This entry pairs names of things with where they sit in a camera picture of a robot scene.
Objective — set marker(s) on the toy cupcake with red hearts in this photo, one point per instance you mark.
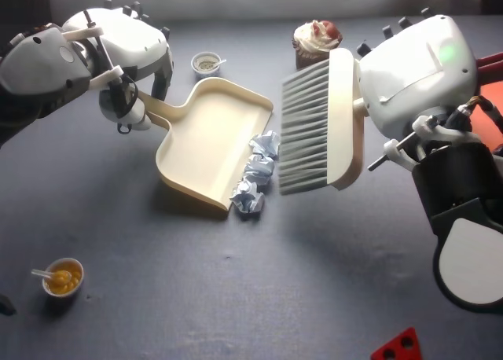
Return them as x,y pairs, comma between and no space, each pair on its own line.
312,41

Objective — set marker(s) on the red triangular block with holes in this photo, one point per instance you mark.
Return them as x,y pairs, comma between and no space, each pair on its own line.
401,344

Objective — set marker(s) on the cream plastic dustpan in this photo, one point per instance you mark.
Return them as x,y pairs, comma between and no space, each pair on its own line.
212,140

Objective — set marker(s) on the orange block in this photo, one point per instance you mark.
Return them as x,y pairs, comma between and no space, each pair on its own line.
489,112

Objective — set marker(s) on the grey table cloth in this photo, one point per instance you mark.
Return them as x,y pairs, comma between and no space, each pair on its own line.
251,289

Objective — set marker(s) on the small bowl of yellow food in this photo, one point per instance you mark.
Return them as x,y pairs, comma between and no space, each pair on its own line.
63,281

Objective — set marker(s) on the crumpled white paper ball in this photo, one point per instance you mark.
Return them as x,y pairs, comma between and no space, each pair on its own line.
247,197
259,169
265,144

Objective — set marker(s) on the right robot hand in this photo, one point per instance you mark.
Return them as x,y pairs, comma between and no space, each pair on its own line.
412,69

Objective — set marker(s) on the small bowl of green soup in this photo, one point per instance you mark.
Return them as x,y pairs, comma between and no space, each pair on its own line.
205,66

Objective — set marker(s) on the white spoon in yellow bowl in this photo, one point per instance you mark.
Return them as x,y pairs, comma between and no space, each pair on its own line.
43,274

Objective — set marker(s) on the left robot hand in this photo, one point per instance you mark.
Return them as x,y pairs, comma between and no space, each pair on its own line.
129,41

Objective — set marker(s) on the white backdrop sheet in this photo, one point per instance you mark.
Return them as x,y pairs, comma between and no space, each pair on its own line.
251,0

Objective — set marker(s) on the white spoon in soup bowl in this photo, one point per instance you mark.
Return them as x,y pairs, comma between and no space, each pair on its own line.
221,63

